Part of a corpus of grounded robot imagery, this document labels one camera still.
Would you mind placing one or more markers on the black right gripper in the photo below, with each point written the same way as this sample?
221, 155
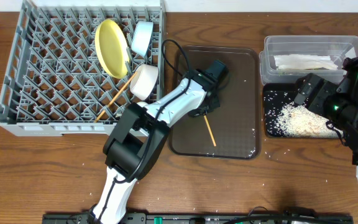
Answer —
325, 89

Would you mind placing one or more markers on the wooden chopstick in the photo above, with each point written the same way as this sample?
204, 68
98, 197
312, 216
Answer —
115, 97
210, 130

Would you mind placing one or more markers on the pile of white rice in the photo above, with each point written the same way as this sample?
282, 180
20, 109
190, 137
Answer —
300, 123

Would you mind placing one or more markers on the cream plastic cup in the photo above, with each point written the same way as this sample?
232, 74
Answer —
142, 104

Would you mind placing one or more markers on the white paper napkin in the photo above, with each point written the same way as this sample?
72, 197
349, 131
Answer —
304, 62

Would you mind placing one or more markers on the light blue plastic bowl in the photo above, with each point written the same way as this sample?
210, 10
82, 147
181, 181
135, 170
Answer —
142, 37

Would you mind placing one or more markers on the yellow plastic plate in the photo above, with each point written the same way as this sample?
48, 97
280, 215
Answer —
111, 45

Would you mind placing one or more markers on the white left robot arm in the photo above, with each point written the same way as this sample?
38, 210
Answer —
136, 142

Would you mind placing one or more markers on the black waste tray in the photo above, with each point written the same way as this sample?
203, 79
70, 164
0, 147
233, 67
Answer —
272, 102

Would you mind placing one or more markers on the clear plastic waste bin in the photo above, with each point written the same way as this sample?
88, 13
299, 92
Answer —
338, 47

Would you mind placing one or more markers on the dark brown serving tray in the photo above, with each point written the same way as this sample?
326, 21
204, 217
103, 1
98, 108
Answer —
236, 123

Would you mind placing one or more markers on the grey plastic dish rack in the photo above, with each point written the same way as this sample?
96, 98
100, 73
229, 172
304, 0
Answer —
54, 83

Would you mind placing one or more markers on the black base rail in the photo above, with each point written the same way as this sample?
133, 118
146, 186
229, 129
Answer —
142, 218

